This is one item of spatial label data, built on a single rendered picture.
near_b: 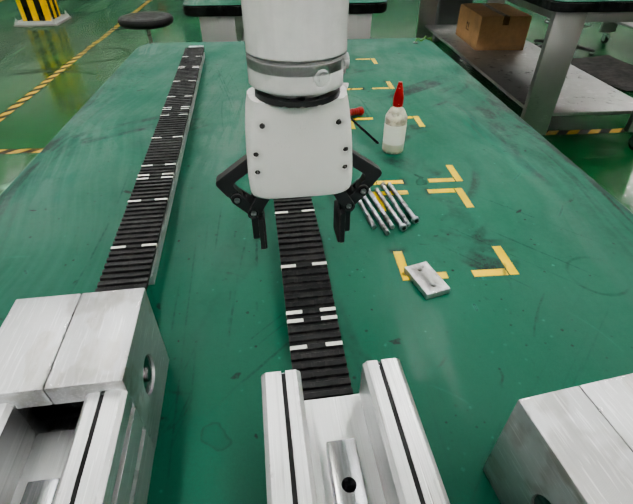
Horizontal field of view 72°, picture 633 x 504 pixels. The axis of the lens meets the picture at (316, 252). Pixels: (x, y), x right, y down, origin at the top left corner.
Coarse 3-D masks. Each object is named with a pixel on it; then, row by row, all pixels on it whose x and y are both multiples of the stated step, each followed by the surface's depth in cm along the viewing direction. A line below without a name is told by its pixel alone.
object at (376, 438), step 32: (288, 384) 29; (384, 384) 30; (288, 416) 28; (320, 416) 32; (352, 416) 32; (384, 416) 28; (416, 416) 28; (288, 448) 26; (320, 448) 30; (352, 448) 29; (384, 448) 26; (416, 448) 26; (288, 480) 25; (320, 480) 28; (352, 480) 27; (384, 480) 27; (416, 480) 25
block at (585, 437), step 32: (608, 384) 28; (512, 416) 28; (544, 416) 27; (576, 416) 27; (608, 416) 27; (512, 448) 29; (544, 448) 26; (576, 448) 25; (608, 448) 25; (512, 480) 29; (544, 480) 26; (576, 480) 24; (608, 480) 24
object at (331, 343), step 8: (296, 336) 42; (304, 336) 42; (312, 336) 42; (320, 336) 42; (328, 336) 42; (336, 336) 42; (296, 344) 41; (304, 344) 41; (312, 344) 41; (320, 344) 41; (328, 344) 41; (336, 344) 41; (296, 352) 41; (304, 352) 41
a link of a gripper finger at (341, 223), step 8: (352, 184) 46; (352, 192) 45; (360, 192) 45; (336, 200) 47; (336, 208) 46; (336, 216) 47; (344, 216) 45; (336, 224) 47; (344, 224) 46; (336, 232) 48; (344, 232) 47
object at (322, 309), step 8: (288, 304) 44; (296, 304) 44; (304, 304) 44; (312, 304) 44; (320, 304) 44; (328, 304) 44; (288, 312) 43; (296, 312) 43; (304, 312) 44; (312, 312) 44; (320, 312) 44; (328, 312) 44
